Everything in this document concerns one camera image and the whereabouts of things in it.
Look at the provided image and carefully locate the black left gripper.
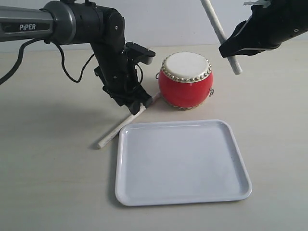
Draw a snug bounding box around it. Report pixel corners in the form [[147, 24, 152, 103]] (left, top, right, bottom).
[[94, 64, 153, 115]]

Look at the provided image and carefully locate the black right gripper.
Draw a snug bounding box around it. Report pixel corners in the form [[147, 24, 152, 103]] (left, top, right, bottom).
[[219, 0, 308, 57]]

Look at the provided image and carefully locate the white wooden drumstick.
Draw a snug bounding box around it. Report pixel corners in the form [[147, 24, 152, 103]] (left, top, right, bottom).
[[200, 0, 243, 75], [97, 105, 147, 149]]

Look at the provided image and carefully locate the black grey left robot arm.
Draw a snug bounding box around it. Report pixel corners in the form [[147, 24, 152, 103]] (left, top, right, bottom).
[[0, 0, 155, 115]]

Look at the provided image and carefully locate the small red drum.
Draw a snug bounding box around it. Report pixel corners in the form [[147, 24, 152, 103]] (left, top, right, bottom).
[[157, 51, 214, 110]]

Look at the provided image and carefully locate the white plastic tray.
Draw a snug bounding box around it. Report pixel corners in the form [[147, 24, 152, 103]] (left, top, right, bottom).
[[115, 119, 252, 206]]

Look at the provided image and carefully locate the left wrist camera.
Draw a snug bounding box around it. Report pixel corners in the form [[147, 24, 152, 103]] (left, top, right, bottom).
[[124, 42, 156, 65]]

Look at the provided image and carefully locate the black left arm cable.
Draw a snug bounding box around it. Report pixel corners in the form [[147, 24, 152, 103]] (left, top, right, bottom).
[[0, 38, 97, 85]]

